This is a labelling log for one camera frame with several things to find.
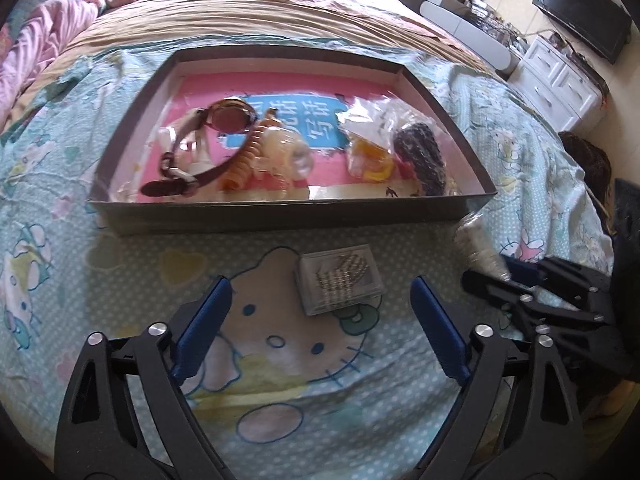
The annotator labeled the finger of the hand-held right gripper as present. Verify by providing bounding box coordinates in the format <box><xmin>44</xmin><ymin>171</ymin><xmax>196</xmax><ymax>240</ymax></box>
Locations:
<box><xmin>461</xmin><ymin>269</ymin><xmax>607</xmax><ymax>332</ymax></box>
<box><xmin>499</xmin><ymin>254</ymin><xmax>613</xmax><ymax>293</ymax></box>

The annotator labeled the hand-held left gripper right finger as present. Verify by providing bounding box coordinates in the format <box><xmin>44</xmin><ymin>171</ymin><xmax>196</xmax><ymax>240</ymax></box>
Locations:
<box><xmin>409</xmin><ymin>276</ymin><xmax>588</xmax><ymax>480</ymax></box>

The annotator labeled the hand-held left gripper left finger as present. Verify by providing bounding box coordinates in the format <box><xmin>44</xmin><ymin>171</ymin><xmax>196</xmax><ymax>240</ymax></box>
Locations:
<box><xmin>54</xmin><ymin>276</ymin><xmax>236</xmax><ymax>480</ymax></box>

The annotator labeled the clear bag with white comb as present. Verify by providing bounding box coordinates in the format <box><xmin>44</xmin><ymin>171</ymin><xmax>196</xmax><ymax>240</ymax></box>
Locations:
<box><xmin>455</xmin><ymin>210</ymin><xmax>513</xmax><ymax>281</ymax></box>

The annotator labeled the small clear bead box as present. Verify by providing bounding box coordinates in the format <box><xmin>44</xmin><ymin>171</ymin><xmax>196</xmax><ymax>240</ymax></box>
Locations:
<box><xmin>295</xmin><ymin>244</ymin><xmax>386</xmax><ymax>317</ymax></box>

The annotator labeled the grey shallow cardboard box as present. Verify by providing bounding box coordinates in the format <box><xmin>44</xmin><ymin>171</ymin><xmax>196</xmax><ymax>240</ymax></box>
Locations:
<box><xmin>85</xmin><ymin>44</ymin><xmax>498</xmax><ymax>238</ymax></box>

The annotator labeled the orange spiral hair tie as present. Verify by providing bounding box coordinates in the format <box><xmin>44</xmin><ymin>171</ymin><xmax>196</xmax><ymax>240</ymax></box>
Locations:
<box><xmin>220</xmin><ymin>107</ymin><xmax>281</xmax><ymax>193</ymax></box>

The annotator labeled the clear bag of yellow rings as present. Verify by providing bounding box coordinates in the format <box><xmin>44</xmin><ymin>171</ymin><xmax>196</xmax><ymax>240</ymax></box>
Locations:
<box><xmin>337</xmin><ymin>97</ymin><xmax>401</xmax><ymax>183</ymax></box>

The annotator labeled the dark brown cloth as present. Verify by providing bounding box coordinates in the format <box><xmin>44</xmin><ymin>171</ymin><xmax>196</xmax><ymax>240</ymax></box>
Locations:
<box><xmin>557</xmin><ymin>130</ymin><xmax>613</xmax><ymax>216</ymax></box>

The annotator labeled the cartoon cat print blanket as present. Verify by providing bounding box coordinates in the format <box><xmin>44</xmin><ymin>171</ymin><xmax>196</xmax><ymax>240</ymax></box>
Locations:
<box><xmin>0</xmin><ymin>45</ymin><xmax>616</xmax><ymax>480</ymax></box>

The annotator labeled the white drawer cabinet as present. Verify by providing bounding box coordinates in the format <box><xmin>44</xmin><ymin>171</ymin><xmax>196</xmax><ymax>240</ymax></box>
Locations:
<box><xmin>507</xmin><ymin>35</ymin><xmax>608</xmax><ymax>133</ymax></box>

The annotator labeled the white desk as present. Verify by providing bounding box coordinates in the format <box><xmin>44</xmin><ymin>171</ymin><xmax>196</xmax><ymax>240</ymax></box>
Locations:
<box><xmin>397</xmin><ymin>0</ymin><xmax>521</xmax><ymax>73</ymax></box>

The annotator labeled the black flat television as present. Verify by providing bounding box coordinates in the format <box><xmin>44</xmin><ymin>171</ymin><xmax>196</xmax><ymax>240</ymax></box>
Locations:
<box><xmin>531</xmin><ymin>0</ymin><xmax>633</xmax><ymax>65</ymax></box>

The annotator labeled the tan blanket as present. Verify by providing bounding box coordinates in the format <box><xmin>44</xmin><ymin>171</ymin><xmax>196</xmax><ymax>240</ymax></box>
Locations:
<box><xmin>20</xmin><ymin>0</ymin><xmax>501</xmax><ymax>106</ymax></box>

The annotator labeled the pink quilt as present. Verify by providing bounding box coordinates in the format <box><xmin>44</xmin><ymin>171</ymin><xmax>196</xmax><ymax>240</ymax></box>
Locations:
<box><xmin>0</xmin><ymin>0</ymin><xmax>108</xmax><ymax>131</ymax></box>

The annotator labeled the dark beaded bracelet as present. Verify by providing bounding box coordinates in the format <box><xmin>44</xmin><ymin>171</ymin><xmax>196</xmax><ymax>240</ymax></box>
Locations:
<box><xmin>392</xmin><ymin>122</ymin><xmax>448</xmax><ymax>196</ymax></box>

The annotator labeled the brown strap wristwatch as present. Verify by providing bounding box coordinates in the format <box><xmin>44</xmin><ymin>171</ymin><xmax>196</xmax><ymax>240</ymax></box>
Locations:
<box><xmin>141</xmin><ymin>97</ymin><xmax>261</xmax><ymax>198</ymax></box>

